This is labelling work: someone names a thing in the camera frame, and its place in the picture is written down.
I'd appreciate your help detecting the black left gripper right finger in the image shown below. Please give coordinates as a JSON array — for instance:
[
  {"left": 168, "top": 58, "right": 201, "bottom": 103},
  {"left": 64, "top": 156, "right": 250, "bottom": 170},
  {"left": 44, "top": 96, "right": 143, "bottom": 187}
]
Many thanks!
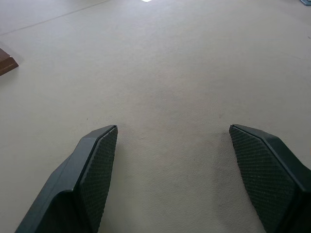
[{"left": 229, "top": 124, "right": 311, "bottom": 233}]

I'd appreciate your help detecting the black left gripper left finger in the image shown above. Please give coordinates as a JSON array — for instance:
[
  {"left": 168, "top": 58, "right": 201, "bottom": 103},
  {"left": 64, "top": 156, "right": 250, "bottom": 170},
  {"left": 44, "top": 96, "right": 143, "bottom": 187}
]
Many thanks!
[{"left": 14, "top": 125, "right": 119, "bottom": 233}]

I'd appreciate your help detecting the brown wooden block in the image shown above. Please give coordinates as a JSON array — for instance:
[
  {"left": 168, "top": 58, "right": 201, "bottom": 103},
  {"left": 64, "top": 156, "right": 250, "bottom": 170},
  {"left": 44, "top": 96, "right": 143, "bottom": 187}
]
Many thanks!
[{"left": 0, "top": 48, "right": 19, "bottom": 77}]

